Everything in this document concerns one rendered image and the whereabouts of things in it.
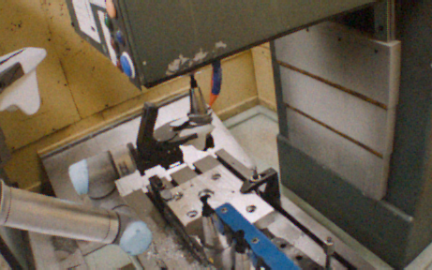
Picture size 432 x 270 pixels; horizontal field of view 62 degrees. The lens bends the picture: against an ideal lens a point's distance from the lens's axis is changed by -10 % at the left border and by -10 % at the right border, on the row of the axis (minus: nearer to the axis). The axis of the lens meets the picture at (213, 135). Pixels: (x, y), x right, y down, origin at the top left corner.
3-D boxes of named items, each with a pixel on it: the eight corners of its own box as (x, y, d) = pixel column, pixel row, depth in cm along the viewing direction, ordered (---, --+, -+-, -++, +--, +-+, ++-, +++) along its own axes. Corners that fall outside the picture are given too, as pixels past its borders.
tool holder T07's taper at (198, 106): (210, 112, 94) (205, 87, 91) (192, 117, 94) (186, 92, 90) (205, 105, 98) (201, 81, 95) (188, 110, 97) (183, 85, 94)
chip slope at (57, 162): (95, 283, 143) (67, 239, 129) (59, 196, 194) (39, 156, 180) (278, 185, 174) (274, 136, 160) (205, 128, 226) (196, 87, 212)
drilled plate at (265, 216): (207, 261, 104) (204, 249, 102) (163, 206, 127) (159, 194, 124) (275, 221, 112) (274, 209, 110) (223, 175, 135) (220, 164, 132)
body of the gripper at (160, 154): (177, 148, 103) (134, 166, 99) (169, 120, 98) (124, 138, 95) (187, 162, 96) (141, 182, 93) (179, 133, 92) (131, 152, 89)
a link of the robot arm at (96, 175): (77, 187, 95) (65, 159, 91) (117, 171, 98) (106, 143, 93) (81, 204, 89) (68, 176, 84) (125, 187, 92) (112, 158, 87)
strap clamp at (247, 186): (247, 217, 122) (241, 180, 114) (241, 211, 124) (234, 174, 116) (280, 197, 126) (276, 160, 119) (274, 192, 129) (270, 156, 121)
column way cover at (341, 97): (379, 204, 115) (390, 46, 87) (284, 142, 151) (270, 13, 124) (389, 197, 116) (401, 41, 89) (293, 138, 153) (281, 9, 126)
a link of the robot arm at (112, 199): (113, 242, 92) (97, 210, 86) (96, 218, 101) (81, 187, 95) (141, 226, 95) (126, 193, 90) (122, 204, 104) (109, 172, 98)
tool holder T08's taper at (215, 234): (230, 238, 72) (224, 213, 69) (210, 248, 71) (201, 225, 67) (220, 224, 76) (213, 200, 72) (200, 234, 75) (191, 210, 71)
